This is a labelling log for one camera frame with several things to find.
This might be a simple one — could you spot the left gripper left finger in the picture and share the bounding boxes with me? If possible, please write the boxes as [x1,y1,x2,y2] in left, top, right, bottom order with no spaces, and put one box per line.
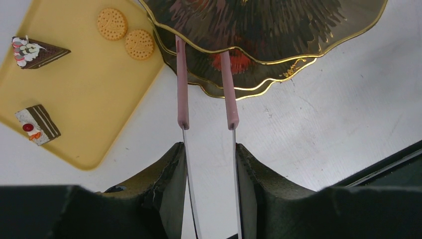
[0,142,187,239]

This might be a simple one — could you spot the three tier dark cake stand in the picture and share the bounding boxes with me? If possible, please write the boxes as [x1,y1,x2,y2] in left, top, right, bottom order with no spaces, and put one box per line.
[140,0,387,100]

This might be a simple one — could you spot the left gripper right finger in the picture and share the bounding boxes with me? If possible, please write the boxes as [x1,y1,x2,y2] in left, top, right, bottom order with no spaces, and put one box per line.
[236,144,422,239]

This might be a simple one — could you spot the chocolate cake slice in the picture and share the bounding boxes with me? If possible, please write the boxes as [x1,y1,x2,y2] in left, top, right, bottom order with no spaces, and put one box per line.
[11,36,71,70]

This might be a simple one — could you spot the pink handled metal tongs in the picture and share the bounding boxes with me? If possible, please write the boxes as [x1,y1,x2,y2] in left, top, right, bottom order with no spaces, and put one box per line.
[175,36,243,239]

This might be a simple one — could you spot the red strawberry tart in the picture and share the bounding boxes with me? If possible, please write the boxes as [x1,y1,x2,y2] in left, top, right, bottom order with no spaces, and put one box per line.
[210,53,253,75]

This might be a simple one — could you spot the orange macaron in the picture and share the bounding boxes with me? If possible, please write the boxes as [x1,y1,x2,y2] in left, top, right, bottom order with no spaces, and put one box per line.
[125,29,155,60]
[97,7,128,41]

